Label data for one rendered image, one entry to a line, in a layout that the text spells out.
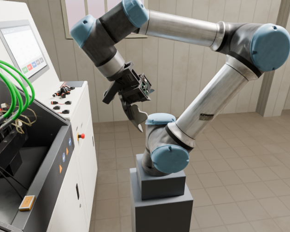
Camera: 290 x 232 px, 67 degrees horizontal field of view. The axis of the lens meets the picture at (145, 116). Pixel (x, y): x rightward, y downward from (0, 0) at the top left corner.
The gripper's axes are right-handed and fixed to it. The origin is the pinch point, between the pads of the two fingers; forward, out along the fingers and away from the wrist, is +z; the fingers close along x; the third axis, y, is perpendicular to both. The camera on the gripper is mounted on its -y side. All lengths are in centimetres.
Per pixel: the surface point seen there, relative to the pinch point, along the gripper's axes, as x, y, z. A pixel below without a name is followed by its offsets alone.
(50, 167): -15.4, -39.4, -1.1
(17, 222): -37.6, -30.4, -6.9
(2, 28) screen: 45, -71, -46
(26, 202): -31.8, -32.3, -6.7
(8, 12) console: 62, -76, -50
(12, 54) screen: 38, -72, -34
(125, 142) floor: 104, -129, 124
